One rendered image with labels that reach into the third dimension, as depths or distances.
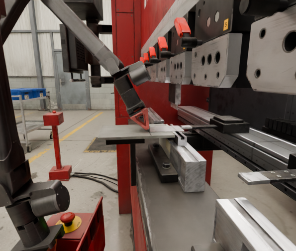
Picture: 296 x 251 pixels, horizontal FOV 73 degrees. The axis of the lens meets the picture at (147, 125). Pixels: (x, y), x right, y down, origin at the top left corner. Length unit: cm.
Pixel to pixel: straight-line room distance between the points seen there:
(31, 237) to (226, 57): 53
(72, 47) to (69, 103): 660
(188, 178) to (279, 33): 43
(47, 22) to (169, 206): 846
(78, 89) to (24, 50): 239
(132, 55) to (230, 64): 131
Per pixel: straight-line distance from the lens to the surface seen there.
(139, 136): 68
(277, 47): 25
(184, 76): 51
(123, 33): 162
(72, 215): 66
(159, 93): 162
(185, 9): 56
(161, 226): 49
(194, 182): 60
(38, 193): 51
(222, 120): 83
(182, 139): 69
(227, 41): 33
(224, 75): 33
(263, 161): 72
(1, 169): 50
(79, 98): 818
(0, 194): 52
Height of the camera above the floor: 119
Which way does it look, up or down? 13 degrees down
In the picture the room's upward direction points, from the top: straight up
